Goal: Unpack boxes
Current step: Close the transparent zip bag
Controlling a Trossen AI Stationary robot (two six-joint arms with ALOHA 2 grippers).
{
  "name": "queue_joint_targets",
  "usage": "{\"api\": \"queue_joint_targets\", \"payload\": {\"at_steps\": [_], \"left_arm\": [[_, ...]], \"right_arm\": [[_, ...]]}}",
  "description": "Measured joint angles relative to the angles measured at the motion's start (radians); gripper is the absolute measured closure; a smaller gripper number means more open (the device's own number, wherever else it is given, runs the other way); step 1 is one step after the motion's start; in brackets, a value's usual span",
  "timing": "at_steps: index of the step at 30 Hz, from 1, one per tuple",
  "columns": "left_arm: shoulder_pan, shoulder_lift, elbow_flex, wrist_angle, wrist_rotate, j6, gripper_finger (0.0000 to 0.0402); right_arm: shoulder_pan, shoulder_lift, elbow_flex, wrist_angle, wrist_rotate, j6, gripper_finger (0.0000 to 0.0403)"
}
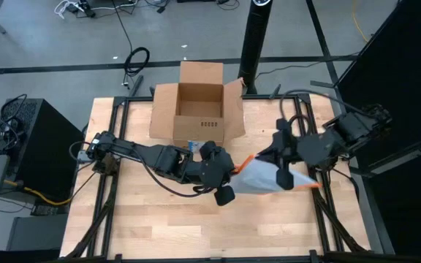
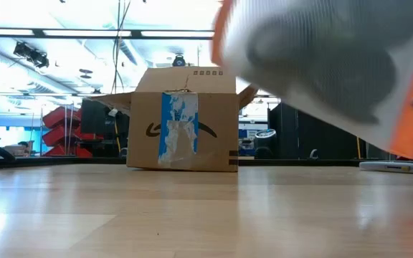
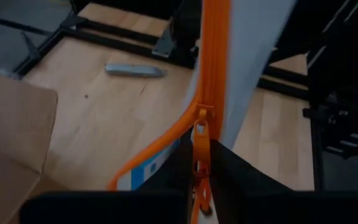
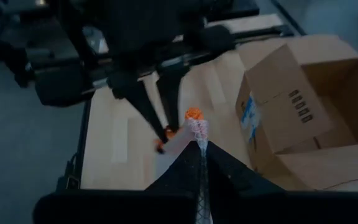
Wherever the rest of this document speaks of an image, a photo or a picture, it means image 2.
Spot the brown cardboard shipping box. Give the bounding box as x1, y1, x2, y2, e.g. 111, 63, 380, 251
90, 66, 260, 173

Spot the round black bin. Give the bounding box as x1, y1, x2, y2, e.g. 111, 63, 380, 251
255, 128, 277, 159

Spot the hanging cable bundle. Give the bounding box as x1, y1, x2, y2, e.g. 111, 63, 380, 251
109, 0, 132, 96

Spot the black monitor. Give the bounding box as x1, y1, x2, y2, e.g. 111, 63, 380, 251
80, 98, 130, 135

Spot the person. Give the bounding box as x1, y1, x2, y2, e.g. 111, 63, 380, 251
14, 140, 32, 158

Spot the red storage bin rack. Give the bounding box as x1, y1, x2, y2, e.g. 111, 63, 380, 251
42, 105, 103, 158

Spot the white mesh pouch orange trim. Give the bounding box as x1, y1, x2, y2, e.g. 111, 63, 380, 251
210, 0, 413, 161

